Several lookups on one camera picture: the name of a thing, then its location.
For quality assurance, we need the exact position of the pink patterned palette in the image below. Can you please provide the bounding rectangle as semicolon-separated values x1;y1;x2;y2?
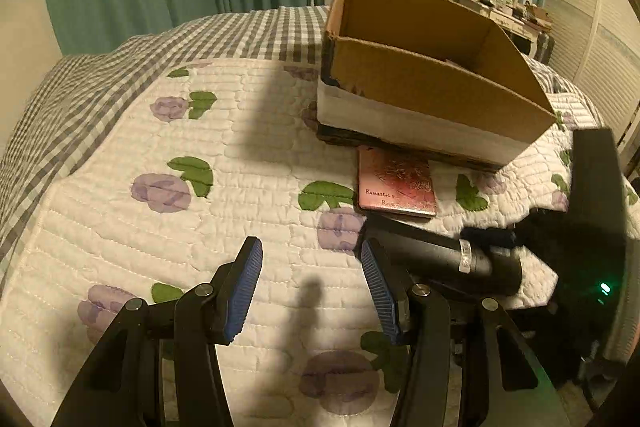
358;145;437;219

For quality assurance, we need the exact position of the brown cardboard box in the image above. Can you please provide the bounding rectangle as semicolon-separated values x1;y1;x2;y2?
317;0;555;170

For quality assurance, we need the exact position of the floral white quilt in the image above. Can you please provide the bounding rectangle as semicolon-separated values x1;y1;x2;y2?
0;56;640;427

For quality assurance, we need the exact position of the grey checked bed sheet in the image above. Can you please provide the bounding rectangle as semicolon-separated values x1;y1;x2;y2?
0;4;601;287

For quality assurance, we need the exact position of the white dressing table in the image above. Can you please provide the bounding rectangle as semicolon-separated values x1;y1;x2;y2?
454;0;554;65

